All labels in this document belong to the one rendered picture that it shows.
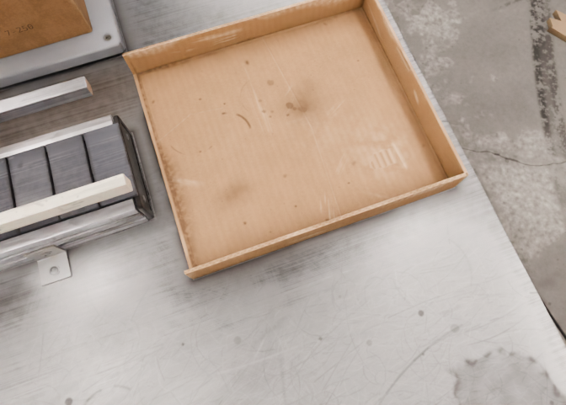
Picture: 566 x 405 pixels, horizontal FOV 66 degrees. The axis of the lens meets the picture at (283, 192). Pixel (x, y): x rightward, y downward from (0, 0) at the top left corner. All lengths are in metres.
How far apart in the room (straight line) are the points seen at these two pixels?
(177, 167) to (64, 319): 0.19
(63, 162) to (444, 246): 0.40
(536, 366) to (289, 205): 0.29
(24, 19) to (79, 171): 0.19
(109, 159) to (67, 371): 0.21
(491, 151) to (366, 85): 1.05
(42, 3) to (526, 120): 1.44
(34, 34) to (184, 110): 0.19
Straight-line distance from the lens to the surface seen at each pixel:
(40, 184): 0.49
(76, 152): 0.48
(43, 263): 0.52
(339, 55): 0.56
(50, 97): 0.42
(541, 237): 1.53
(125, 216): 0.46
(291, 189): 0.47
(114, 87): 0.57
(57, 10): 0.57
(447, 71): 1.64
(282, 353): 0.45
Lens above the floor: 1.28
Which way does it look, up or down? 72 degrees down
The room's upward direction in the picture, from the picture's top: 1 degrees clockwise
